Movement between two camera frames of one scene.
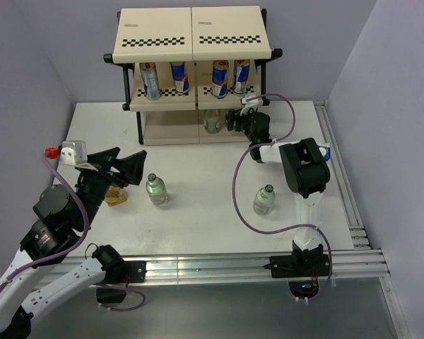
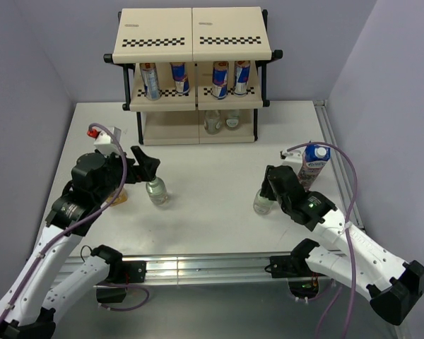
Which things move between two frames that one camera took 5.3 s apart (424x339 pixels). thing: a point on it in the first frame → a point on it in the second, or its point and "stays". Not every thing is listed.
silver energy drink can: [150, 78] stays
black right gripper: [236, 116] → [266, 187]
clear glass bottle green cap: [263, 200] stays
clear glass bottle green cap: [212, 120] stays
